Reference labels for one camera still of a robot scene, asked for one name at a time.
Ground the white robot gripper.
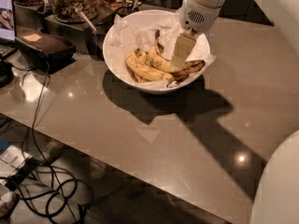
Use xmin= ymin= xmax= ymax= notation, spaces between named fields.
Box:
xmin=171 ymin=0 xmax=221 ymax=67

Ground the spotted yellow banana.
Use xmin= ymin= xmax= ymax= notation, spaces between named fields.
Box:
xmin=147 ymin=30 xmax=206 ymax=76
xmin=125 ymin=51 xmax=175 ymax=83

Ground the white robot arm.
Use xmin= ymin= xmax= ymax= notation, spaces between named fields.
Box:
xmin=172 ymin=0 xmax=299 ymax=224

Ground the small banana left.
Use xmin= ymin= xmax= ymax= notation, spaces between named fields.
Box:
xmin=134 ymin=49 xmax=148 ymax=83

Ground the spotted yellow banana front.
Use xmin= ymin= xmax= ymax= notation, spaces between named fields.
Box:
xmin=125 ymin=51 xmax=175 ymax=83

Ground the white ceramic bowl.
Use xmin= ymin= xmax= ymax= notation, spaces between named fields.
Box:
xmin=103 ymin=10 xmax=216 ymax=94

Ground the white paper liner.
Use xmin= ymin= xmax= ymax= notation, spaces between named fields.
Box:
xmin=103 ymin=10 xmax=216 ymax=94

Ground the black display stand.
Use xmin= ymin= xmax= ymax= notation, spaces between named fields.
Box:
xmin=13 ymin=2 xmax=143 ymax=61

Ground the glass jar of nuts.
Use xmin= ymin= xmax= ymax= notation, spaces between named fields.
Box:
xmin=48 ymin=0 xmax=99 ymax=23

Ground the black pouch with label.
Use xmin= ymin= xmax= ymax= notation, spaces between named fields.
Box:
xmin=16 ymin=29 xmax=77 ymax=74

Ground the laptop with lit screen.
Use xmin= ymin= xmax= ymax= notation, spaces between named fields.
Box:
xmin=0 ymin=0 xmax=17 ymax=59

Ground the power adapter on floor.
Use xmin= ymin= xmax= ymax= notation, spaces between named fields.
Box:
xmin=0 ymin=146 xmax=37 ymax=190

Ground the white scoop handle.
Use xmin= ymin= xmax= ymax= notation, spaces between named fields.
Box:
xmin=75 ymin=7 xmax=97 ymax=35

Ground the black cable hanging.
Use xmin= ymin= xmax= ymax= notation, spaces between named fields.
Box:
xmin=6 ymin=63 xmax=88 ymax=224

